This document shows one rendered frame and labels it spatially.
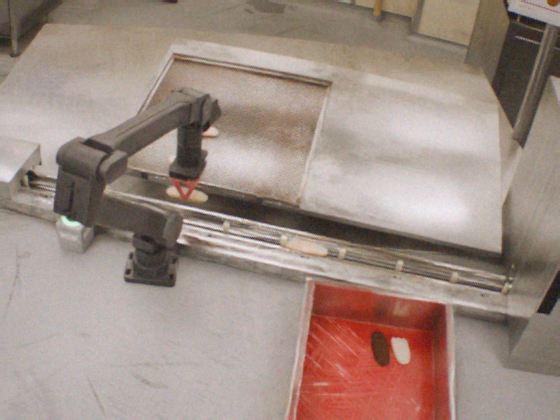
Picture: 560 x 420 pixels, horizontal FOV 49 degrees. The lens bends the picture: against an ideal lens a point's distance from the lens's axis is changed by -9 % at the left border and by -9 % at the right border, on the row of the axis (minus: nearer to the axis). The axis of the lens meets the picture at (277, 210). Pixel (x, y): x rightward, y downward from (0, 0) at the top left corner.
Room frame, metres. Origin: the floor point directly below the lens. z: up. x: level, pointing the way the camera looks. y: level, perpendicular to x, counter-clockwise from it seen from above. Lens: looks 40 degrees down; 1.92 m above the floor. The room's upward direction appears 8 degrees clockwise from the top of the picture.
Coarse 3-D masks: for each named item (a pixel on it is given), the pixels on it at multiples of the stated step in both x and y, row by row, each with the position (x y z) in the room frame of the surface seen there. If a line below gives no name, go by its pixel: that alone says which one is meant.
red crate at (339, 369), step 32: (320, 320) 0.97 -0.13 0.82; (352, 320) 0.99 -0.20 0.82; (320, 352) 0.88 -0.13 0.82; (352, 352) 0.89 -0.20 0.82; (416, 352) 0.91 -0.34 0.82; (320, 384) 0.80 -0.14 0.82; (352, 384) 0.81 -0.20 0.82; (384, 384) 0.82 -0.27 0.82; (416, 384) 0.82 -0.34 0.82; (320, 416) 0.72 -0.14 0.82; (352, 416) 0.73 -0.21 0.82; (384, 416) 0.73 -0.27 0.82; (416, 416) 0.74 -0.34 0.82
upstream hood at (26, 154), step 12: (0, 144) 1.31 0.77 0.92; (12, 144) 1.32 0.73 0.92; (24, 144) 1.33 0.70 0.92; (36, 144) 1.33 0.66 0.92; (0, 156) 1.26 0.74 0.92; (12, 156) 1.27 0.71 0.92; (24, 156) 1.28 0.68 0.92; (36, 156) 1.32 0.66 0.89; (0, 168) 1.21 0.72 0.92; (12, 168) 1.22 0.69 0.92; (24, 168) 1.25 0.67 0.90; (0, 180) 1.17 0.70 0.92; (12, 180) 1.19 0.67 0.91; (0, 192) 1.17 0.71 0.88; (12, 192) 1.18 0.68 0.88
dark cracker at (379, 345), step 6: (378, 330) 0.96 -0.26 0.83; (372, 336) 0.94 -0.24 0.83; (378, 336) 0.94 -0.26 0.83; (384, 336) 0.94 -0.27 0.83; (372, 342) 0.92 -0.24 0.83; (378, 342) 0.92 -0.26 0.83; (384, 342) 0.92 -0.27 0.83; (372, 348) 0.91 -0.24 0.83; (378, 348) 0.91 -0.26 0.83; (384, 348) 0.91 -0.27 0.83; (378, 354) 0.89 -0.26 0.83; (384, 354) 0.89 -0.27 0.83; (378, 360) 0.87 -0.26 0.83; (384, 360) 0.88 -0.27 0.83
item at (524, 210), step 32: (544, 96) 1.39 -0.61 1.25; (544, 128) 1.31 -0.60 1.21; (544, 160) 1.22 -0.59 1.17; (512, 192) 1.37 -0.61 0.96; (544, 192) 1.14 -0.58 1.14; (512, 224) 1.27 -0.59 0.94; (544, 224) 1.06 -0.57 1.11; (512, 256) 1.17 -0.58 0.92; (544, 256) 0.98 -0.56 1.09; (512, 288) 1.07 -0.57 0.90; (544, 288) 0.90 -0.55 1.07; (512, 320) 0.98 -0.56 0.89; (544, 320) 0.89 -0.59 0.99; (512, 352) 0.89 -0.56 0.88; (544, 352) 0.89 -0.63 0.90
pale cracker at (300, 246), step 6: (294, 240) 1.18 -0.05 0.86; (300, 240) 1.19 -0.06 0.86; (288, 246) 1.16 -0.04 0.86; (294, 246) 1.16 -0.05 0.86; (300, 246) 1.16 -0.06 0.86; (306, 246) 1.17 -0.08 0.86; (312, 246) 1.17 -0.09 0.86; (318, 246) 1.17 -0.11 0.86; (300, 252) 1.15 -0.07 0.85; (306, 252) 1.15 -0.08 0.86; (312, 252) 1.15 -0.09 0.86; (318, 252) 1.15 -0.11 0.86; (324, 252) 1.16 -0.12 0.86
